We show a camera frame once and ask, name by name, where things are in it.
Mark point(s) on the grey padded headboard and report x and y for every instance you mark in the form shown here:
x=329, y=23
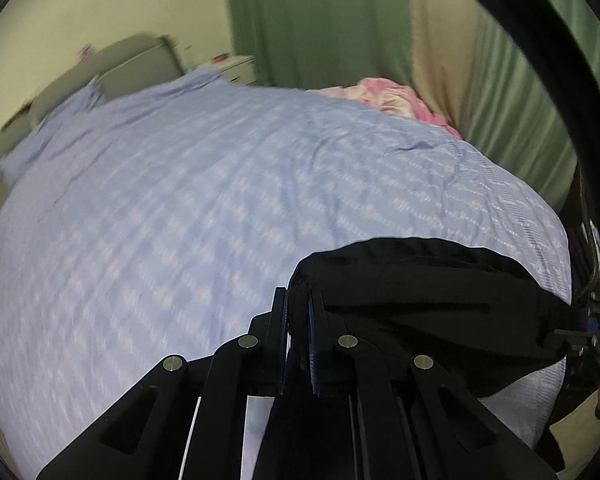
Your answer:
x=125, y=62

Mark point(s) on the white nightstand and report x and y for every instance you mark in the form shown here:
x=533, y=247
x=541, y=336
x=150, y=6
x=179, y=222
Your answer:
x=235, y=67

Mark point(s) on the pink crumpled cloth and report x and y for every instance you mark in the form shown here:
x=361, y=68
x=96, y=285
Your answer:
x=400, y=100

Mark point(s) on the purple floral pillow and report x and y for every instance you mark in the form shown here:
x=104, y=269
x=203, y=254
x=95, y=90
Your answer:
x=55, y=125

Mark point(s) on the beige curtain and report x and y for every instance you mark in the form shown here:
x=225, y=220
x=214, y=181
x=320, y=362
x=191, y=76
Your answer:
x=440, y=50

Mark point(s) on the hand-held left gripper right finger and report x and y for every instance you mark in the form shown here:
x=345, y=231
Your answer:
x=340, y=360

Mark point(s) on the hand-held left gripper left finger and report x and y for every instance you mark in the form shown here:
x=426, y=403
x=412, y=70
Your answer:
x=250, y=360

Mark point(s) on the black pants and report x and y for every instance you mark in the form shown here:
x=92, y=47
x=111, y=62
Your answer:
x=420, y=300

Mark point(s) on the small pink toy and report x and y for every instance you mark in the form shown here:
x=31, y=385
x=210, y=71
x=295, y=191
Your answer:
x=85, y=53

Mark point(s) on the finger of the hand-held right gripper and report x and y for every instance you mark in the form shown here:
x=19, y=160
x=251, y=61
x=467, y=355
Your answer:
x=572, y=340

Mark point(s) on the green curtain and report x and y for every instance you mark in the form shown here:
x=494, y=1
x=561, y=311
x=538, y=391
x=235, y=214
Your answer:
x=520, y=110
x=570, y=75
x=320, y=25

